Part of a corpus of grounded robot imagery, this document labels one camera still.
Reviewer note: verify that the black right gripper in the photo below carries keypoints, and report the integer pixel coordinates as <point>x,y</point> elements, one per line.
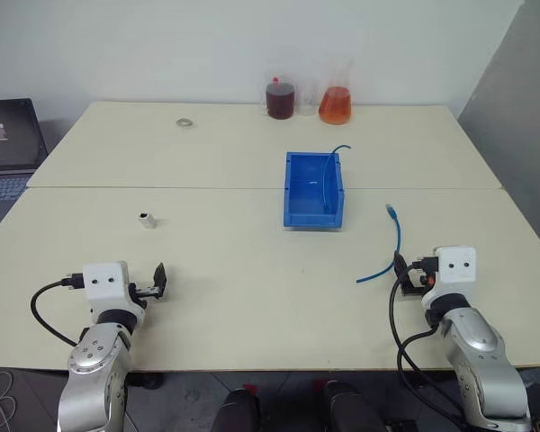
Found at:
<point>414,283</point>

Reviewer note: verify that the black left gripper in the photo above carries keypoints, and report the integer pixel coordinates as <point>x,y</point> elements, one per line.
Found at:
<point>147,293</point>

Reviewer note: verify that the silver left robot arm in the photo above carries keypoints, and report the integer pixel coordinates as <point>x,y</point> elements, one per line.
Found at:
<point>92,360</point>

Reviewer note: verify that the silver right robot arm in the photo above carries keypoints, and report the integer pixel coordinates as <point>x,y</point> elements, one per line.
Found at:
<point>481,360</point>

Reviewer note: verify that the small white plastic connector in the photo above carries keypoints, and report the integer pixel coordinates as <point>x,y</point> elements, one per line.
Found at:
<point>146,220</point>

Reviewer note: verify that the blue plastic bin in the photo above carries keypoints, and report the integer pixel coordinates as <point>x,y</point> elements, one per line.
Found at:
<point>312,198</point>

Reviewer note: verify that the dark rounded shape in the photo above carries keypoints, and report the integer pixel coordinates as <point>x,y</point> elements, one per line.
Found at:
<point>238,411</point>
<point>348,407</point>

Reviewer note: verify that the flask with orange liquid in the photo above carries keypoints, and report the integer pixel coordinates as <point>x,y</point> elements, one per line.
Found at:
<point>335,105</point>

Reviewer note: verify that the empty clear glass beaker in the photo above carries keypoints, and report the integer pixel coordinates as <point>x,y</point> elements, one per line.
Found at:
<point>308,101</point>

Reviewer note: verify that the grey partition panel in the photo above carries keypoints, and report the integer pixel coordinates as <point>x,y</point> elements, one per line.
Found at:
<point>522,112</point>

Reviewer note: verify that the beaker with dark red liquid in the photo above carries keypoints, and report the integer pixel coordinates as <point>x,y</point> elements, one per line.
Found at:
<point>280,101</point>

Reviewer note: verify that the grey laptop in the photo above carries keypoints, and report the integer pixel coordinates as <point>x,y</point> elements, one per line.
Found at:
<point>6,148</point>

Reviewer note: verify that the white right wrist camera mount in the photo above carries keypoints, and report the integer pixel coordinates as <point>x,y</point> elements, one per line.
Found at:
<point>454,270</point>

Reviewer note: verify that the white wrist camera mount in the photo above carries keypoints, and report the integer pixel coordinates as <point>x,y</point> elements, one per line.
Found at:
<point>104,288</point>
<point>454,270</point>

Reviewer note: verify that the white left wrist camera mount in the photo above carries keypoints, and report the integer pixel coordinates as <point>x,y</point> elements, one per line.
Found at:
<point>104,288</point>

